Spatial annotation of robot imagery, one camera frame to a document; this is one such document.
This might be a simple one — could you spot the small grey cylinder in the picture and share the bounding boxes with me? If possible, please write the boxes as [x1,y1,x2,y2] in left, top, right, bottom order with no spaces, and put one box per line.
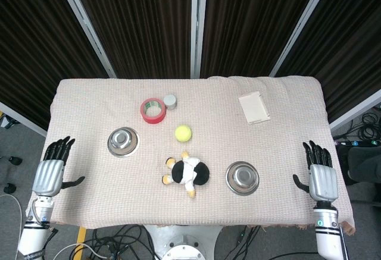
[163,94,177,111]

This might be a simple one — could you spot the white cable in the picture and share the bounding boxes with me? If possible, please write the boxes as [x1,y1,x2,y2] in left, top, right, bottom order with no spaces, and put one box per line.
[0,193,23,245]

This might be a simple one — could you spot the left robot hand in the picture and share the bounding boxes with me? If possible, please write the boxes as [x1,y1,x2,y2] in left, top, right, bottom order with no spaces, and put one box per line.
[32,136,86,197]

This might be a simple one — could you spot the black cable coil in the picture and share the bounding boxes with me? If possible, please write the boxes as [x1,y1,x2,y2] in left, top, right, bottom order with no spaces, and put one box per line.
[345,112,381,142]

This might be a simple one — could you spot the black power strip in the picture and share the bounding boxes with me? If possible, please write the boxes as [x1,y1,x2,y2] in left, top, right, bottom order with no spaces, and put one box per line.
[335,140,381,147]

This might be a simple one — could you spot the black floor cables bundle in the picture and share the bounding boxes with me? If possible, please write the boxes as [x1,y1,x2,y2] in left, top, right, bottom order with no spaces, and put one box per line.
[89,224,155,260]

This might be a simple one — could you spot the dark folding screen panels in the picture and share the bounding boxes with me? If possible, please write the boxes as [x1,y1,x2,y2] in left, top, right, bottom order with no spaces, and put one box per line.
[0,0,381,130]

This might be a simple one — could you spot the black white plush toy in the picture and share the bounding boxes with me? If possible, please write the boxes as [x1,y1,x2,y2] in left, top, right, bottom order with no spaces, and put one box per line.
[161,151,211,199]

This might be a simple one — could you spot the red tape roll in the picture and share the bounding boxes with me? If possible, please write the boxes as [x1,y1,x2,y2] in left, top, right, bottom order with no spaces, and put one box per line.
[140,98,167,124]

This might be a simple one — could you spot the yellow tennis ball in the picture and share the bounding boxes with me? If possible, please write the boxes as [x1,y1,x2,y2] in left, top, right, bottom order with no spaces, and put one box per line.
[174,125,192,143]

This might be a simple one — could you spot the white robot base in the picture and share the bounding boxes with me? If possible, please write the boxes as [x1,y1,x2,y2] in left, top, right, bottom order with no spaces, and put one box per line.
[143,224,223,260]

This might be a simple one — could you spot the metal bowl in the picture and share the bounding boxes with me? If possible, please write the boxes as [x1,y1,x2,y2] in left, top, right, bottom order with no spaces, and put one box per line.
[225,161,260,196]
[107,127,140,158]

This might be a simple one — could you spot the flat beige wooden box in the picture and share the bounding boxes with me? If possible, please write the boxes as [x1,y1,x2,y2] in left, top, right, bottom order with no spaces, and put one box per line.
[238,92,271,124]

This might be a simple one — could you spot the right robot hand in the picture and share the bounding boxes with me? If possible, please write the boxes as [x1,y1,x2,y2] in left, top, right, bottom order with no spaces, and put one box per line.
[292,140,339,202]

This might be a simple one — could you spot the beige woven tablecloth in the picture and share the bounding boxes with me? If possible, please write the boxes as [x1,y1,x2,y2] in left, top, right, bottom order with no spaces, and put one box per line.
[26,76,356,236]

